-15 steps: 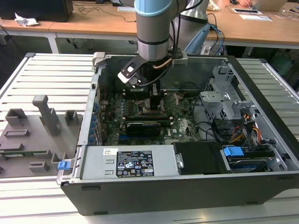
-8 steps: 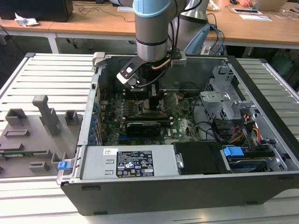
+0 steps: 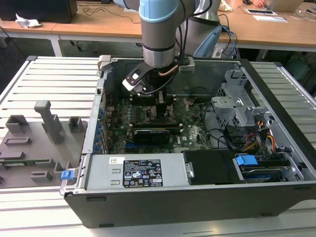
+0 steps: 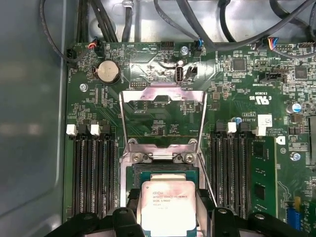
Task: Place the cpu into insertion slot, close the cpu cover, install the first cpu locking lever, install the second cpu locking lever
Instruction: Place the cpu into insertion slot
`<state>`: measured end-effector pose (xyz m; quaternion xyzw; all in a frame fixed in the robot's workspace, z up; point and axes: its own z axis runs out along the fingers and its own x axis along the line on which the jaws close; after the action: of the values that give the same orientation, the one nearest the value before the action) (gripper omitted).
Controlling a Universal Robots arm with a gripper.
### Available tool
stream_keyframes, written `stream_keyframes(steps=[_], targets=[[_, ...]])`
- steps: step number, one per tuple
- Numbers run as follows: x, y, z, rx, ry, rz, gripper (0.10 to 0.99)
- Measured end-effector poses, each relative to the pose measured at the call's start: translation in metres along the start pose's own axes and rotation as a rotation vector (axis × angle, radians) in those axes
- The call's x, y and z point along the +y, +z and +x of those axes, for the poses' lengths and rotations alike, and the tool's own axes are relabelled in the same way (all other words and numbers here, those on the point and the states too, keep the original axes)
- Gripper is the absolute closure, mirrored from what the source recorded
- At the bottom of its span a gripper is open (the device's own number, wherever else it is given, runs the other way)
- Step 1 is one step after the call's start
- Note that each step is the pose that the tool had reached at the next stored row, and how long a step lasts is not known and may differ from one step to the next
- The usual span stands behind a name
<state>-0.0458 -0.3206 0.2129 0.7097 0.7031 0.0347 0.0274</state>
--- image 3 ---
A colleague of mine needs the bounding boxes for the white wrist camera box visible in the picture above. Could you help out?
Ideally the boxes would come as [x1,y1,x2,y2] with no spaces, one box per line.
[122,63,149,96]

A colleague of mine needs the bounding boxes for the grey power supply unit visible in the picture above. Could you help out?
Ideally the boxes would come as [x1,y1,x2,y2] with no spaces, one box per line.
[86,153,190,191]

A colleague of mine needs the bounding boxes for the silver metal handle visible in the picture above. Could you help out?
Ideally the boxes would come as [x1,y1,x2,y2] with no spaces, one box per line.
[185,161,196,178]

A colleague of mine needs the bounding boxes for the silver metal drive cage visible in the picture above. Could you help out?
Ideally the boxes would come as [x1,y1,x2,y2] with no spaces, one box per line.
[211,69,275,129]

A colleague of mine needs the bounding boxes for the black plastic shroud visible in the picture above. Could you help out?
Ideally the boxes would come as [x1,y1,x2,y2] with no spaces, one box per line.
[183,149,245,186]

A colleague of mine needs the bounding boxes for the blue case latch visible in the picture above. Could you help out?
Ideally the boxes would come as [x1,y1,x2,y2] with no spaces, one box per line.
[61,170,75,181]

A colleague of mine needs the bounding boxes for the crumpled white paper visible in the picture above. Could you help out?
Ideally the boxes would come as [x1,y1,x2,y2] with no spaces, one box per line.
[15,12,42,28]

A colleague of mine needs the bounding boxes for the wooden desk white frame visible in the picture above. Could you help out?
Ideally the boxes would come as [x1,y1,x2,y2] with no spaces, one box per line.
[217,0,316,54]
[0,0,144,57]

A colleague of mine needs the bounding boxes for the grey case handle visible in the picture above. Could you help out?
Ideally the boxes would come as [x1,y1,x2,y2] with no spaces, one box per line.
[98,54,113,74]

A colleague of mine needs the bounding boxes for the beige crumpled bag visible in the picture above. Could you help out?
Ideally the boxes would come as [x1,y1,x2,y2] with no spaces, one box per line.
[219,0,234,12]

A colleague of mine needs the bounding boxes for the hard disk drive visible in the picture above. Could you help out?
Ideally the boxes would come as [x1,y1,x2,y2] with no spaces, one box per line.
[240,166,284,183]

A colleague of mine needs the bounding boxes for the silver laptop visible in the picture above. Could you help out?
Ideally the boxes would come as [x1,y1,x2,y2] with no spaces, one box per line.
[266,0,304,12]

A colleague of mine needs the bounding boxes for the green RAM stick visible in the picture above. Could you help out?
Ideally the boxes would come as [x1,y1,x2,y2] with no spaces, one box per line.
[0,159,50,165]

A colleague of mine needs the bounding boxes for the black graphics card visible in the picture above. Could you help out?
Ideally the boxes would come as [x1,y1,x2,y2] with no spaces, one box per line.
[133,127,171,145]

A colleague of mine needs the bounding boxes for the white tablet dark screen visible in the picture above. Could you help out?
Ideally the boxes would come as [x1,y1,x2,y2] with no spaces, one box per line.
[246,8,276,15]

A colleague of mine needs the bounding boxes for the CPU socket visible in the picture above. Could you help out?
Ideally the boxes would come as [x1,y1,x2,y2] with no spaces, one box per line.
[145,106,178,124]

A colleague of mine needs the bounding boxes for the orange yellow wire bundle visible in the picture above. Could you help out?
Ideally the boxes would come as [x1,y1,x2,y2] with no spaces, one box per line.
[243,119,276,153]

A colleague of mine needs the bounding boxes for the grey parts rack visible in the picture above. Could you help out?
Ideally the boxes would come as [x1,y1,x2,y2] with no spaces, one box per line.
[0,100,88,190]

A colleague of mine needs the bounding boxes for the blue cables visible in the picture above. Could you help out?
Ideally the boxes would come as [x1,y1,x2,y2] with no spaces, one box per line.
[222,26,239,59]

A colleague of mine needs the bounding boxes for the black box on desk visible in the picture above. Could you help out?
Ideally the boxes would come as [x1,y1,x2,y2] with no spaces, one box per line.
[0,0,79,24]

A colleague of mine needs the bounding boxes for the black RAM slots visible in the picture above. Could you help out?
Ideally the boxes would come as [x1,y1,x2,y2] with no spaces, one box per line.
[130,95,175,106]

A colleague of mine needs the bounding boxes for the green motherboard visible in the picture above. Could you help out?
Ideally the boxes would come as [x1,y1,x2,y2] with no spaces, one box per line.
[106,95,215,154]

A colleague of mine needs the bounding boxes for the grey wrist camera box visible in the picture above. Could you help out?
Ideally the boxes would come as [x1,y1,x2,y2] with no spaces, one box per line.
[178,58,196,74]

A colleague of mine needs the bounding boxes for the black open PC case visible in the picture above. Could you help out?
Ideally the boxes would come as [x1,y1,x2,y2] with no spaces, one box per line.
[60,54,316,229]

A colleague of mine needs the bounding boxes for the white sheet blue border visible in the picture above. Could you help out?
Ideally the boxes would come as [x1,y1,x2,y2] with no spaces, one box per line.
[253,14,288,23]

